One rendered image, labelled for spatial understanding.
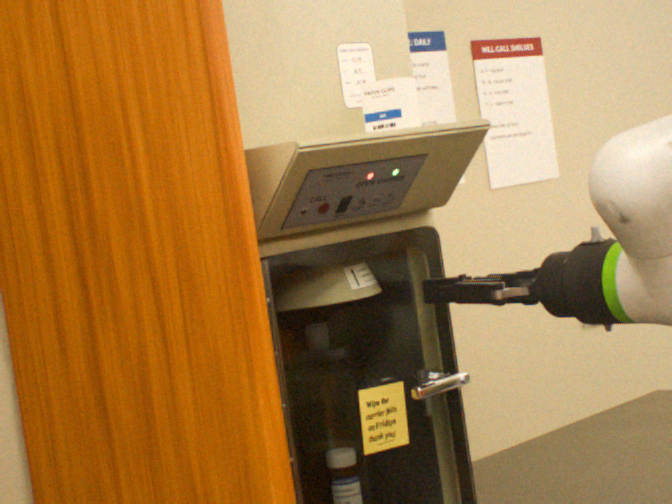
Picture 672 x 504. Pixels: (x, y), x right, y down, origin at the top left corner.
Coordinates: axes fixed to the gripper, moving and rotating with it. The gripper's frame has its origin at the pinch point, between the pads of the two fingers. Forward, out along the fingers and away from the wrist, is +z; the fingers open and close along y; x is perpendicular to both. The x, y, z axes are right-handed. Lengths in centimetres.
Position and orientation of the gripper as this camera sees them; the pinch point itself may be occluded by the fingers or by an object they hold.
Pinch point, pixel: (448, 290)
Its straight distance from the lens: 162.2
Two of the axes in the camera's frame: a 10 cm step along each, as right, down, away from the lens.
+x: 1.4, 9.9, 0.5
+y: -7.2, 1.4, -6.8
